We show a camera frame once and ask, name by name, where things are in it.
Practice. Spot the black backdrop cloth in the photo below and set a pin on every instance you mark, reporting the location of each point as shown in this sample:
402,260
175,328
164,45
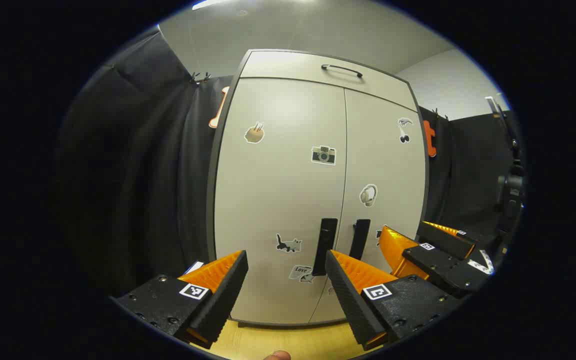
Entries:
143,175
468,165

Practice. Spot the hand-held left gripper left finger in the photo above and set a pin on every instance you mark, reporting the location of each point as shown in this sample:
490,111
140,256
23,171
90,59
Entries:
228,290

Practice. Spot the grey double-door shoe cabinet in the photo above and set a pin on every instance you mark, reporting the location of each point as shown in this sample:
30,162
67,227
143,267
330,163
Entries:
211,200

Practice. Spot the ceiling light strip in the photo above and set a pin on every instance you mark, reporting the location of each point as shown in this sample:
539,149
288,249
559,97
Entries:
208,4

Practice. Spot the grey cabinet door camera sticker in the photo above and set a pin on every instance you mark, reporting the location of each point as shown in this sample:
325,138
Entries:
278,200

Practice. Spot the grey cabinet top flap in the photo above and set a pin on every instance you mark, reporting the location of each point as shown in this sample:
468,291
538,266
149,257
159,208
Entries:
293,65

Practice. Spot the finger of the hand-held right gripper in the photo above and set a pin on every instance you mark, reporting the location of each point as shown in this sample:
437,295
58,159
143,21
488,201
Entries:
443,240
443,265

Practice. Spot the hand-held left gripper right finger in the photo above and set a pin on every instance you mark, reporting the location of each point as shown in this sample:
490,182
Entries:
345,300

